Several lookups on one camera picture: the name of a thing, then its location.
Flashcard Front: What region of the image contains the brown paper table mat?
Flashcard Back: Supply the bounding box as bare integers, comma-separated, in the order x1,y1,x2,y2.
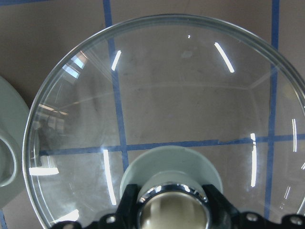
0,0,305,228

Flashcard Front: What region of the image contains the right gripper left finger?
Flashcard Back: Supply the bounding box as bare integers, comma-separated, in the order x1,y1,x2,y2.
51,184,138,229

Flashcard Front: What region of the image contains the glass pot lid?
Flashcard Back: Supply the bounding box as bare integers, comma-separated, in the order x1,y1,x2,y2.
23,14,305,229

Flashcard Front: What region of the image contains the pale green cooking pot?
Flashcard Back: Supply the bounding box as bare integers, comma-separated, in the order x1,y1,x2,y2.
0,77,29,208

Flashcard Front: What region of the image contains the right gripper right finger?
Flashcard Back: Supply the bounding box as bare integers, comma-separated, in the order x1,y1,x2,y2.
202,184,305,229

